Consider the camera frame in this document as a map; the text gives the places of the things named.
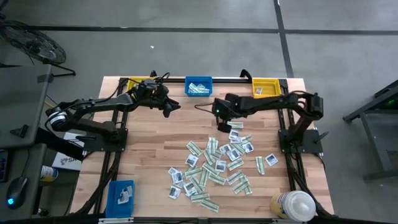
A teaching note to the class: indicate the black desk frame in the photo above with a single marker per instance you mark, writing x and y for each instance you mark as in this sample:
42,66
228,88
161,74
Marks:
377,140

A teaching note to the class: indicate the black floor fan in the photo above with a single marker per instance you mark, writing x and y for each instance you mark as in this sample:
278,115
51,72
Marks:
34,43

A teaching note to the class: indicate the yellow plastic basket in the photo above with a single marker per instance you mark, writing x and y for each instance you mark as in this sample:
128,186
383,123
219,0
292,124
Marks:
272,84
132,82

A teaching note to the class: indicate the white bandage wrapper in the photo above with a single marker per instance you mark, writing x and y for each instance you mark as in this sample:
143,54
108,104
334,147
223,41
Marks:
215,144

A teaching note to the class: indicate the white yellow wipes canister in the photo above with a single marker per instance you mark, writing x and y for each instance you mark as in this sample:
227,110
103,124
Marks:
293,206

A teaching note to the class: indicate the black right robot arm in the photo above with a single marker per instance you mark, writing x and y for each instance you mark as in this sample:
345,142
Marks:
273,101

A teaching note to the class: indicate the black computer mouse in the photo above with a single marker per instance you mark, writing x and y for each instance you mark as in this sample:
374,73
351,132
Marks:
16,193

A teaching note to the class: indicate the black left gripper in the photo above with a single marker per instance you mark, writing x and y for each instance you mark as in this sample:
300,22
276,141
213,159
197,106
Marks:
152,93

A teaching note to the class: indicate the white yellow can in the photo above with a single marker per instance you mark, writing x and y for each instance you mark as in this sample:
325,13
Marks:
48,173

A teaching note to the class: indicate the black keyboard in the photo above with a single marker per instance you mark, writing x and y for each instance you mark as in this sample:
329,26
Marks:
3,165

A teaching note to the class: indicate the silver aluminium bracket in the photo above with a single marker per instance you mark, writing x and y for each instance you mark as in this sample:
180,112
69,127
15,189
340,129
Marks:
115,220

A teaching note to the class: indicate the small black desk item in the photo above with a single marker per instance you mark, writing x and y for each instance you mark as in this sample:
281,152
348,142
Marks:
20,131

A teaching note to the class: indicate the grey desk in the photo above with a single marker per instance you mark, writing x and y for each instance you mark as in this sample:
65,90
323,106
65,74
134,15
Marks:
21,99

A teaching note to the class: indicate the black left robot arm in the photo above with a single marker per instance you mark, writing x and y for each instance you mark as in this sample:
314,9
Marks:
102,104

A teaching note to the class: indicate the blue plastic basket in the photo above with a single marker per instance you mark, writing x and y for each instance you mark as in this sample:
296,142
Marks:
119,210
188,80

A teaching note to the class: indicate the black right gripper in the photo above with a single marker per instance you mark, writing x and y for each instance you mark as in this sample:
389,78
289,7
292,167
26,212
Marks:
225,110

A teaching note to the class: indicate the white printed cardboard box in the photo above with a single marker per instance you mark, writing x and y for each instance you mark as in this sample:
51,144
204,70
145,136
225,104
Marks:
66,161

